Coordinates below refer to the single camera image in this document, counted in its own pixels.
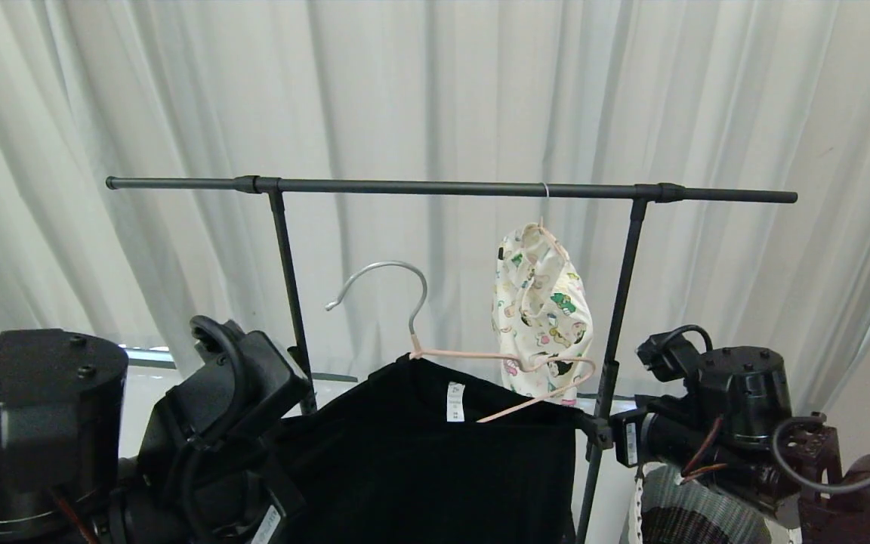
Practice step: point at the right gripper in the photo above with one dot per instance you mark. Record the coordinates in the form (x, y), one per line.
(627, 438)

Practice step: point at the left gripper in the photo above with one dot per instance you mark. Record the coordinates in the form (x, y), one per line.
(265, 521)

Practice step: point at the cream printed shorts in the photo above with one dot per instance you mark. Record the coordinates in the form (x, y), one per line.
(544, 317)

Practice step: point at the black garment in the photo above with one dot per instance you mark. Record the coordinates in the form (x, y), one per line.
(435, 468)

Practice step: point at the pink clothes hanger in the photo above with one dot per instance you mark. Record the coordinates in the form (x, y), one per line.
(414, 347)
(548, 234)

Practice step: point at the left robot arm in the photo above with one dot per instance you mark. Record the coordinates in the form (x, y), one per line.
(27, 423)

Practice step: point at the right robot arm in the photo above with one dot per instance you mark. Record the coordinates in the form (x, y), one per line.
(752, 393)

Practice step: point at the white laundry basket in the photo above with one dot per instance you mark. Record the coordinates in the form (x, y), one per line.
(699, 514)

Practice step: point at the black clothes rack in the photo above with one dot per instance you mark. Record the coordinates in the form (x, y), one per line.
(442, 186)

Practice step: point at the white curtain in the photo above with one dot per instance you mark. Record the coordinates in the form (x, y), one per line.
(442, 91)

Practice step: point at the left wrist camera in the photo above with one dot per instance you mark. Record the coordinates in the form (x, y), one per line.
(223, 400)

